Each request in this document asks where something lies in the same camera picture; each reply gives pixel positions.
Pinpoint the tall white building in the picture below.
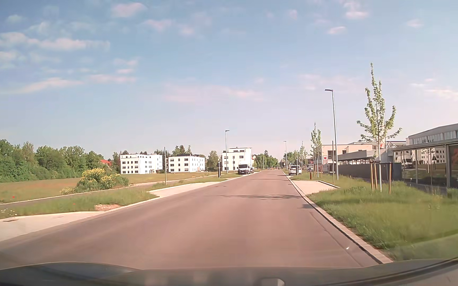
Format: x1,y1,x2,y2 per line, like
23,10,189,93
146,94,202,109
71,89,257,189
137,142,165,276
221,147,253,172

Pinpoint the row of trees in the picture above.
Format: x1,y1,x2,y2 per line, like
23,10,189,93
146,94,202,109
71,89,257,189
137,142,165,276
253,150,280,170

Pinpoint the white apartment building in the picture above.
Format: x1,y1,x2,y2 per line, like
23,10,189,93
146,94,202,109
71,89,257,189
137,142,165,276
120,154,164,175
167,155,206,173

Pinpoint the grey asphalt road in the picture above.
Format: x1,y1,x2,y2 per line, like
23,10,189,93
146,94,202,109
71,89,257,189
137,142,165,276
0,169,378,271

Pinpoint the young tree with wooden stakes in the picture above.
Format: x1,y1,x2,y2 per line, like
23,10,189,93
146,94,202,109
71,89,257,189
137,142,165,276
310,122,323,178
357,63,402,195

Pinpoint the pale concrete driveway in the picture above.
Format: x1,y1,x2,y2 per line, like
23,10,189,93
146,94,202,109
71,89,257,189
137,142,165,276
290,180,340,195

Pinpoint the beige commercial building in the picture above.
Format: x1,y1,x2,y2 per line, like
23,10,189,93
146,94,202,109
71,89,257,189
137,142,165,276
321,141,407,172

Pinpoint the car's own bonnet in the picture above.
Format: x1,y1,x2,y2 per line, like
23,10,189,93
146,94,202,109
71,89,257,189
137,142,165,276
0,259,458,286

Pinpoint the dark fence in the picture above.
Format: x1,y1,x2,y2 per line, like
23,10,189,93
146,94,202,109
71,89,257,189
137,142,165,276
337,162,402,181

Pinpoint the yellow flowering bush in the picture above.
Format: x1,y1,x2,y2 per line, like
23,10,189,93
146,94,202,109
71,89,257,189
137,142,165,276
60,168,129,195

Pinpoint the grass verge strip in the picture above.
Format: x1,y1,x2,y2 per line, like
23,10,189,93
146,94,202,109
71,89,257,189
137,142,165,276
0,173,237,224

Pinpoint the grass verge with young trees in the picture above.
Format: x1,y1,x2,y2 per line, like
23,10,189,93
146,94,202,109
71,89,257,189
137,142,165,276
287,172,458,261

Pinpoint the side path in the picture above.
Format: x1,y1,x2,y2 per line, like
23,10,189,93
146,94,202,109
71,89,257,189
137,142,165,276
0,174,214,211

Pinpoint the wood of green trees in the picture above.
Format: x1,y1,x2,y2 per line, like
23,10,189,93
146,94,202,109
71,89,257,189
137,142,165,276
0,134,106,186

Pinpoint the dry grass field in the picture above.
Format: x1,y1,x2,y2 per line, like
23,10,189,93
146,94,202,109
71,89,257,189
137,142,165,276
0,172,218,203

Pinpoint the pale concrete pavement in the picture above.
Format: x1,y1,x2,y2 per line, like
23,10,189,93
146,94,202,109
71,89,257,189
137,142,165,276
0,172,253,247

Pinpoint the glass-fronted showroom building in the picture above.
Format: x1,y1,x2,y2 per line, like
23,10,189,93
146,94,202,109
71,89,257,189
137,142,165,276
392,118,458,199

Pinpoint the tall grey lamp post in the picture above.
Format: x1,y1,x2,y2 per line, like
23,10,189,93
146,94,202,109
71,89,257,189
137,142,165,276
325,89,339,180

